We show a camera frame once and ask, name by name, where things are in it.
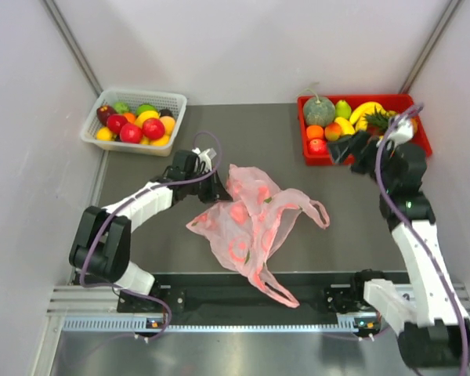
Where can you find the yellow banana bunch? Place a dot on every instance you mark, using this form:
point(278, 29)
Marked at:
point(358, 117)

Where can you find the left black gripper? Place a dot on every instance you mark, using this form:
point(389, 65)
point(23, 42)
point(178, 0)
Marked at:
point(216, 193)

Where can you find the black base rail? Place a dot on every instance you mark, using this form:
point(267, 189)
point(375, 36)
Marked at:
point(228, 298)

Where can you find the pink printed plastic bag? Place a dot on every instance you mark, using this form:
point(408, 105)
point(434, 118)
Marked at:
point(246, 232)

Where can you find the red apple left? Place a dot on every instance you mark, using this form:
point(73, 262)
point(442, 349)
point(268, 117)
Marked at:
point(115, 122)

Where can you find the green yellow fruit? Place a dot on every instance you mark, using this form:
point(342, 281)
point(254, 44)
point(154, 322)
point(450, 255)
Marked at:
point(343, 109)

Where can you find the green apple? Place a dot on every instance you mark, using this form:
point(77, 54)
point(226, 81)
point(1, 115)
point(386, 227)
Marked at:
point(144, 107)

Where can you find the dark red fruit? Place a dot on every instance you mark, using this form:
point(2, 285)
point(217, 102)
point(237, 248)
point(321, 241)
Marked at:
point(103, 112)

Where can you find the red apple in tray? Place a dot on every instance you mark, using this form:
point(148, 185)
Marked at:
point(317, 147)

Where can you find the yellow mango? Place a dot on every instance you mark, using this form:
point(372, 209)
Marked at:
point(347, 128)

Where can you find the green lime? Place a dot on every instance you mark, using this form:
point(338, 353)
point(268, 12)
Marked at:
point(121, 107)

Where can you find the yellow fruit in basket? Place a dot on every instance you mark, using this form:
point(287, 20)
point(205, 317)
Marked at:
point(145, 116)

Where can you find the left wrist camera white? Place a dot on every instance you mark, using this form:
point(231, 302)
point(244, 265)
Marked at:
point(205, 159)

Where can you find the orange fruit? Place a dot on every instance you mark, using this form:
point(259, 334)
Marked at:
point(314, 132)

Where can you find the red apple middle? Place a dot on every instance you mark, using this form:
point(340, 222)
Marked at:
point(131, 133)

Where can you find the green melon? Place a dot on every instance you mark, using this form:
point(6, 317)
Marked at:
point(317, 109)

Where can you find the dark mangosteen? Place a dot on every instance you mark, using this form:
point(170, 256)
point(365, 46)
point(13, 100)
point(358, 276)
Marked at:
point(166, 113)

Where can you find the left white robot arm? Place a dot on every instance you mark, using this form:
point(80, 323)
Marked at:
point(102, 242)

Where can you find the orange peach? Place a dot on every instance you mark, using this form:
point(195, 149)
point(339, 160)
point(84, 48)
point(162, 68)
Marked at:
point(169, 124)

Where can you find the red plastic tray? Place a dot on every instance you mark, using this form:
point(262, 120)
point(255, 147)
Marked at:
point(396, 102)

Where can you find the red apple right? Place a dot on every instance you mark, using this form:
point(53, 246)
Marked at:
point(153, 128)

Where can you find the yellow lemon in basket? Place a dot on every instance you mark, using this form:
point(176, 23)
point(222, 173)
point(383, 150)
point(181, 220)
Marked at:
point(104, 134)

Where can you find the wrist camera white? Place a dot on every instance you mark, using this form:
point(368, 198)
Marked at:
point(205, 159)
point(400, 131)

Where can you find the white perforated plastic basket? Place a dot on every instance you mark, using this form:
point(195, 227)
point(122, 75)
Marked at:
point(161, 147)

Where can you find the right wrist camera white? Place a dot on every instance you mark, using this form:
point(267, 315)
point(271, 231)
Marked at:
point(400, 131)

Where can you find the small orange tangerine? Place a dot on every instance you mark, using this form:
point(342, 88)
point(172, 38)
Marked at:
point(130, 117)

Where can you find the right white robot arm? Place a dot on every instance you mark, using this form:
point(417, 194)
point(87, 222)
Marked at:
point(433, 331)

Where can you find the grey slotted cable duct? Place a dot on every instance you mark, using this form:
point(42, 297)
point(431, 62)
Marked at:
point(119, 324)

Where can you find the orange pineapple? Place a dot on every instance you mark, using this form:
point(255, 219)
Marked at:
point(379, 121)

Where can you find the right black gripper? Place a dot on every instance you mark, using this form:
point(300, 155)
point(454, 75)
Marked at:
point(357, 146)

